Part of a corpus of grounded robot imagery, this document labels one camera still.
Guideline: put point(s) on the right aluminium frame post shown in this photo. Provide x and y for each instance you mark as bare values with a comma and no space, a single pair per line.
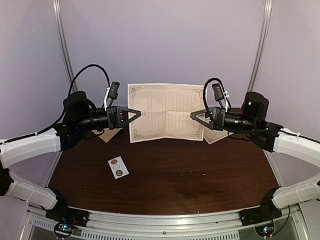
264,31

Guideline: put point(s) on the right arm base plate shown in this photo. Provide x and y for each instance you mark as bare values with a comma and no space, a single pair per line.
257,215

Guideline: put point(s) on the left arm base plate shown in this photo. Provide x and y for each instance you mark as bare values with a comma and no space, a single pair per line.
72,217

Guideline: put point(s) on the right circuit board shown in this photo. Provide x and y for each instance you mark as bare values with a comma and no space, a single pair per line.
265,230

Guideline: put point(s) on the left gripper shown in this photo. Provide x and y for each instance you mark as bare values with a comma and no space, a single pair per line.
115,121

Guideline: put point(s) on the aluminium frame post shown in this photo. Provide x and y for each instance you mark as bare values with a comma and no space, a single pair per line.
264,31
62,39

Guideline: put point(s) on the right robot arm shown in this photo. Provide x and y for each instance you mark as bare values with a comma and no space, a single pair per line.
270,137

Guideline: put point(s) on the left aluminium frame post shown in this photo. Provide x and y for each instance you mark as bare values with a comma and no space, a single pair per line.
62,39

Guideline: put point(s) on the circuit board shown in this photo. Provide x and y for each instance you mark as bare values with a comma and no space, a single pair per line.
62,230
265,230

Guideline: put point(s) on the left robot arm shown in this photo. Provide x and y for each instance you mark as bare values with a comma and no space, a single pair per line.
80,116

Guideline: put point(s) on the brown paper envelope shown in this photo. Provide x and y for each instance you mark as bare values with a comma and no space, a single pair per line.
107,135

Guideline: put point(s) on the front aluminium rail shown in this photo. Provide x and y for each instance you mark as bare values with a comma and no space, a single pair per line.
224,225

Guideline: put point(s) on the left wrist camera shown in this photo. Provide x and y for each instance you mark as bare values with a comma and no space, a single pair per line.
111,95

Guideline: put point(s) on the letter sheet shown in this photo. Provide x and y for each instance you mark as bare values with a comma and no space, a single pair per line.
212,136
165,111

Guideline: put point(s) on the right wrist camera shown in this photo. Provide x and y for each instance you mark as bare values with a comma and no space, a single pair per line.
221,97

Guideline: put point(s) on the white sticker sheet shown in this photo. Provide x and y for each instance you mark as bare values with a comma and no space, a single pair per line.
118,167

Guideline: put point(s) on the left circuit board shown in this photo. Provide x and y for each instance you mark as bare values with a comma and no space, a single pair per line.
62,230

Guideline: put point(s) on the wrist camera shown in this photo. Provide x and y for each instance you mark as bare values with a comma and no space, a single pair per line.
111,95
221,97

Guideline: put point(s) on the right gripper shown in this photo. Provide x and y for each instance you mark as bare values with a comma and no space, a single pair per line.
214,111

